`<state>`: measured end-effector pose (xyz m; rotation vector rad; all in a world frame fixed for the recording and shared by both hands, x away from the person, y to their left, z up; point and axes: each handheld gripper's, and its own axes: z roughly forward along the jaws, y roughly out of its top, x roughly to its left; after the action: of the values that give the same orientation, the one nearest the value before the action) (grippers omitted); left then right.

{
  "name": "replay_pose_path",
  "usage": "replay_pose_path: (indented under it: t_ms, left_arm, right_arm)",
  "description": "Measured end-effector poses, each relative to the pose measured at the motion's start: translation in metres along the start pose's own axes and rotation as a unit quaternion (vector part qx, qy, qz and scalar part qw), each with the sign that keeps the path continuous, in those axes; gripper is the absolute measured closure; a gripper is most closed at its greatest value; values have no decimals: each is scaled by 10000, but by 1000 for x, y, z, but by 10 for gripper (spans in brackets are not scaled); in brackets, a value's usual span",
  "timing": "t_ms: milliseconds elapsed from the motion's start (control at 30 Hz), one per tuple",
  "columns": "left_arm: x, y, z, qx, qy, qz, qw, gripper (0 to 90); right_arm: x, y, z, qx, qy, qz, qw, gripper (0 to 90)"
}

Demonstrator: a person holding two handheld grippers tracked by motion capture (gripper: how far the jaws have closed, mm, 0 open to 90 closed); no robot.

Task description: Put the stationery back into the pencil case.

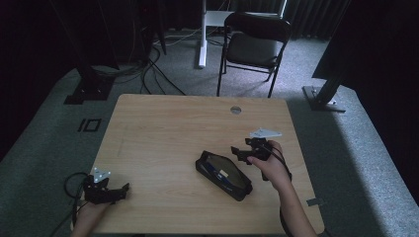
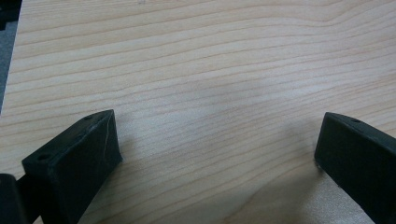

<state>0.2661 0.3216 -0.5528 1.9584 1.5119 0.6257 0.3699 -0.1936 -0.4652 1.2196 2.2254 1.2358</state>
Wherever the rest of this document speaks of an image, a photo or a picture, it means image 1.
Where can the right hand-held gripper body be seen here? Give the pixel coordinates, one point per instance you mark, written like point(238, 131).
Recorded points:
point(258, 148)

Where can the grey tape piece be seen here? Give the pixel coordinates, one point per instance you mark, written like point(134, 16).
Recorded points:
point(315, 201)

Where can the round grey table grommet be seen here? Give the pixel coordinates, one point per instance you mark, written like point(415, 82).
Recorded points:
point(235, 109)

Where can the black metal stand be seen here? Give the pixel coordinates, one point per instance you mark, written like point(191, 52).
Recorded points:
point(90, 87)
point(324, 95)

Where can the person's right hand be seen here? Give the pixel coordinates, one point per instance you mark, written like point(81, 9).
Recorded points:
point(271, 168)

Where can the black pencil case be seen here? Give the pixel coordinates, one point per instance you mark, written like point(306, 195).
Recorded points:
point(224, 176)

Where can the person's left hand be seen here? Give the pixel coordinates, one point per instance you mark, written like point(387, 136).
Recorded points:
point(94, 212)

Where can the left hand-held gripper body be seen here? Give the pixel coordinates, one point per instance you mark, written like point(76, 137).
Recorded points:
point(99, 192)

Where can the black folding chair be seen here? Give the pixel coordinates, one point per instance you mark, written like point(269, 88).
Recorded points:
point(253, 49)

